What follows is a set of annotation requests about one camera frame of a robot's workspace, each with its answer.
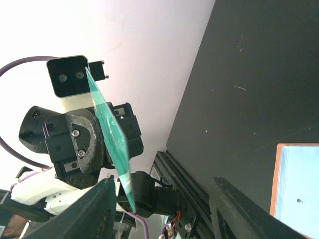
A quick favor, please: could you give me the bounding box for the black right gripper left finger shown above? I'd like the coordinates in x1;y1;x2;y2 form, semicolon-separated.
24;176;116;239

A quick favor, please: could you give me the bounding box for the teal AION card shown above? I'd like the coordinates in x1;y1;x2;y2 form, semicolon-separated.
85;68;137;213

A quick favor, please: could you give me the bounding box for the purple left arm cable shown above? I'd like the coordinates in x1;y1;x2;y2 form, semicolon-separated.
0;56;150;239

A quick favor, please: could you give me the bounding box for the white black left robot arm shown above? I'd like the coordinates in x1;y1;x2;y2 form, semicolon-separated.
0;106;180;222

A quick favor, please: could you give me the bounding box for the pink leather card holder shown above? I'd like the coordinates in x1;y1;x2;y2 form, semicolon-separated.
270;143;319;239

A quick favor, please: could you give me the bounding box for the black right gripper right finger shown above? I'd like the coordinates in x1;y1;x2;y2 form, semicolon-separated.
209;177;305;239

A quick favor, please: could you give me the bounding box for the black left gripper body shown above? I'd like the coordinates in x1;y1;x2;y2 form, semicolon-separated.
43;102;145;189

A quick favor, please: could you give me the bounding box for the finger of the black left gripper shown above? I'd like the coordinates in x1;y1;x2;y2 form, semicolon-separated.
65;109;106;174

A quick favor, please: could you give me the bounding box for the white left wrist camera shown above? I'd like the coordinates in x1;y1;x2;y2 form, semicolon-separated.
46;55;109;112

